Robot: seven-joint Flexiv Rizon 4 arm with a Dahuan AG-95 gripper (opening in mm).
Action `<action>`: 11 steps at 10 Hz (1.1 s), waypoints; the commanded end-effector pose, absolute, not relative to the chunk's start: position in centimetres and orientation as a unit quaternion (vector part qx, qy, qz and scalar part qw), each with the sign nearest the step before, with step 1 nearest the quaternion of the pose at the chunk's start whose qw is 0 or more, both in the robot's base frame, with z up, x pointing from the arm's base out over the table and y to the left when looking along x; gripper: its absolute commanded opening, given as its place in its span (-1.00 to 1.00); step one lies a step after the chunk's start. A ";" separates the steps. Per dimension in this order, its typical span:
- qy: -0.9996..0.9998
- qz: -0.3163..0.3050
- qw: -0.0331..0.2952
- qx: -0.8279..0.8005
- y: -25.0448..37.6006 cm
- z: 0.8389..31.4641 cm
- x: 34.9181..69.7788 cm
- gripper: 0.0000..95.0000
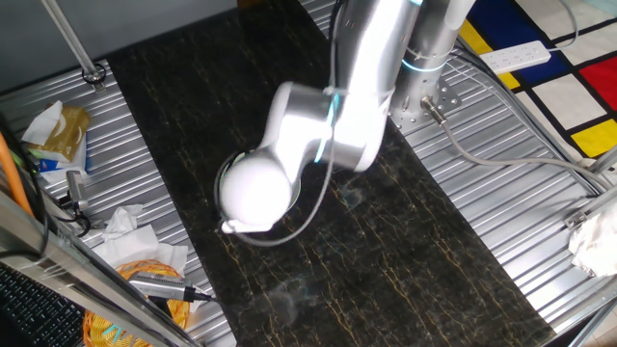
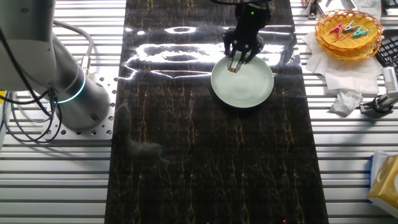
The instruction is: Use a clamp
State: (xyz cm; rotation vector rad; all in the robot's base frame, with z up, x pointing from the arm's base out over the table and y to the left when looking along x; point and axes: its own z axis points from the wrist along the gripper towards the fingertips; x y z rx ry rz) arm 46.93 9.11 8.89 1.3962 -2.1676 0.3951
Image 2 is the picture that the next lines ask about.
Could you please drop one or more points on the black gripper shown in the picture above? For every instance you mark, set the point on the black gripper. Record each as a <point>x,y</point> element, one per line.
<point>248,28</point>

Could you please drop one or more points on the orange plastic clothespin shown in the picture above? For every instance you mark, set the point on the orange plastic clothespin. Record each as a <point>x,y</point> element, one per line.
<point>340,38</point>
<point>232,70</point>

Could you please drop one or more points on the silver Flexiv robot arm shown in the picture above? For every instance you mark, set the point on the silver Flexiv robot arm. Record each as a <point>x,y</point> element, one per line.
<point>37,62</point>

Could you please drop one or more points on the pale green round plate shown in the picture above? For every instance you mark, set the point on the pale green round plate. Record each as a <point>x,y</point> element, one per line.
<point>245,87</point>

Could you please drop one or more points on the metal stand foot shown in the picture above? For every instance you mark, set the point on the metal stand foot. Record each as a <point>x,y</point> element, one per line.
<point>311,9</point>

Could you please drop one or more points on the pink plastic clothespin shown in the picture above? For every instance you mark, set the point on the pink plastic clothespin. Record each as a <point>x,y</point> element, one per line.
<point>336,29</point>

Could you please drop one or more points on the white paper towel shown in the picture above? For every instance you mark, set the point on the white paper towel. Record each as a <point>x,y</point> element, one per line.
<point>342,74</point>

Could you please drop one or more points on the grey plastic clothespin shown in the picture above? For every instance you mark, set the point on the grey plastic clothespin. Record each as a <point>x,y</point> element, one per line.
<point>349,26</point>

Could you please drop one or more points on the yellow wicker basket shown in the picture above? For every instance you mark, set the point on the yellow wicker basket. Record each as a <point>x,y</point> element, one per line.
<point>357,49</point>

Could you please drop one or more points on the crumpled white tissue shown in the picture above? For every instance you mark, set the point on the crumpled white tissue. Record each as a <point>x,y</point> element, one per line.
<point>345,102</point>

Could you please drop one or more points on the teal plastic clothespin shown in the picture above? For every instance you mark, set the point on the teal plastic clothespin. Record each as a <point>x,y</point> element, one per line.
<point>360,32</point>

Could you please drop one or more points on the dark marble pattern mat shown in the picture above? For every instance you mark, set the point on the dark marble pattern mat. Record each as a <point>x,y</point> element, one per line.
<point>186,155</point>

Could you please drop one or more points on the white plastic bag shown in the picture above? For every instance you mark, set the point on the white plastic bag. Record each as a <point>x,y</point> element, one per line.
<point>370,6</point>

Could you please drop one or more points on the black keyboard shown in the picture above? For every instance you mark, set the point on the black keyboard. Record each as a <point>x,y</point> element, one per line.
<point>388,49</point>

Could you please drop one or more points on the yellow tissue box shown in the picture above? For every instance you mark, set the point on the yellow tissue box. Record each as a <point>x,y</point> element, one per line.
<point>387,183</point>

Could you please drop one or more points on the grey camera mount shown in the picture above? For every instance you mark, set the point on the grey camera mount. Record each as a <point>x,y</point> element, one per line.
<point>379,104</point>

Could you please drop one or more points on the silver ribbed camera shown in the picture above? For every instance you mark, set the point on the silver ribbed camera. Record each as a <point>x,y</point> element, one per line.
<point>390,81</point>

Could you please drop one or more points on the silver perforated base plate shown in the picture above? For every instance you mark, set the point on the silver perforated base plate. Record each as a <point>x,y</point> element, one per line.
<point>105,130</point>

